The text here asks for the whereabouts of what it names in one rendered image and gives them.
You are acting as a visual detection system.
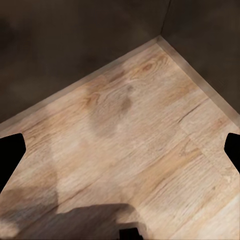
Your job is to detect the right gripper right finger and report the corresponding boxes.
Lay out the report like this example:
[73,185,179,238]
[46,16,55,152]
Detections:
[224,133,240,173]

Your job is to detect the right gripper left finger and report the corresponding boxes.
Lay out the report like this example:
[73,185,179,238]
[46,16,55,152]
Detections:
[0,133,26,193]

